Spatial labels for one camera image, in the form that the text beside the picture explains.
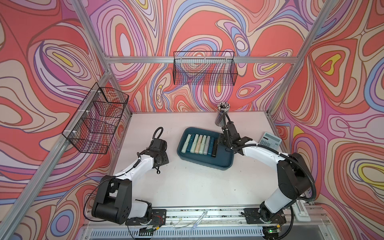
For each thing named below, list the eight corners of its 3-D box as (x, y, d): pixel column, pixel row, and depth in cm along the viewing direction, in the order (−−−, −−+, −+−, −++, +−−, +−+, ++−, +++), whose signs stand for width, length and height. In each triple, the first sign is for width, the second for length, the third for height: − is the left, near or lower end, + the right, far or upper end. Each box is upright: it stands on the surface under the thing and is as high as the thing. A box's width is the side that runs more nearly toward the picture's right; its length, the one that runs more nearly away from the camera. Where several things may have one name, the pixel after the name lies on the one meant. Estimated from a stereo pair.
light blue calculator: (258, 144, 104) (261, 140, 100) (261, 135, 109) (264, 131, 106) (276, 152, 100) (279, 148, 96) (279, 142, 105) (282, 138, 102)
